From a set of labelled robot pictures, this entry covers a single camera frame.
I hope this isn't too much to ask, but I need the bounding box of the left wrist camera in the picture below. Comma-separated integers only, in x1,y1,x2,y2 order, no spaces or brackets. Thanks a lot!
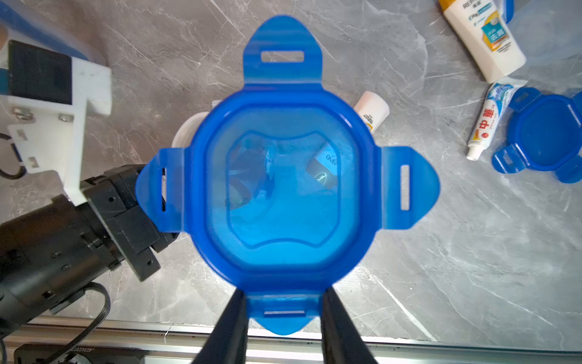
1,26,112,206

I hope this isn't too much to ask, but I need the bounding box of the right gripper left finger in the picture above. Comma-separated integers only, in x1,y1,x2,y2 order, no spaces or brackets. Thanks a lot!
192,289,249,364

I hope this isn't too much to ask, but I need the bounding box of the toothpaste tube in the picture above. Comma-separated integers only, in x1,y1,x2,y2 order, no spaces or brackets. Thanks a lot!
466,77,527,162

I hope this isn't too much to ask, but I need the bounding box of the white lotion bottle horizontal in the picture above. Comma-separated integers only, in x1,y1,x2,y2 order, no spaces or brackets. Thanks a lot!
354,91,390,133

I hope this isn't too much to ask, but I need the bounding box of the blue lid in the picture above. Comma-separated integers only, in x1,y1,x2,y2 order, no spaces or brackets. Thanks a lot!
136,15,440,335
492,87,581,184

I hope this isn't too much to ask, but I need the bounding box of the white bottle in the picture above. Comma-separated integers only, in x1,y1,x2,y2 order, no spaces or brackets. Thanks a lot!
439,0,527,83

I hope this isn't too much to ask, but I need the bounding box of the aluminium rail frame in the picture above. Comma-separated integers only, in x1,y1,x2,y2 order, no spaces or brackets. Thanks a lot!
5,317,581,363

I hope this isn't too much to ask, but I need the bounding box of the clear cup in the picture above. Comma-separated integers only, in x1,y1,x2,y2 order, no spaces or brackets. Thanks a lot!
171,112,209,148

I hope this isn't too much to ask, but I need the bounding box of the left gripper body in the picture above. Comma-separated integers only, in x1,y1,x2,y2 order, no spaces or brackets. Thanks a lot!
1,165,177,337

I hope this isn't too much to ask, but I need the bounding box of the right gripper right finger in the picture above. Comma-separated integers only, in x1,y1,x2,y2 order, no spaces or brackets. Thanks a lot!
320,288,377,364

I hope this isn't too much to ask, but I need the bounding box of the blue toothbrush back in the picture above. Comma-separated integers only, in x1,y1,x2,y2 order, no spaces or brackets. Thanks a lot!
496,0,515,24

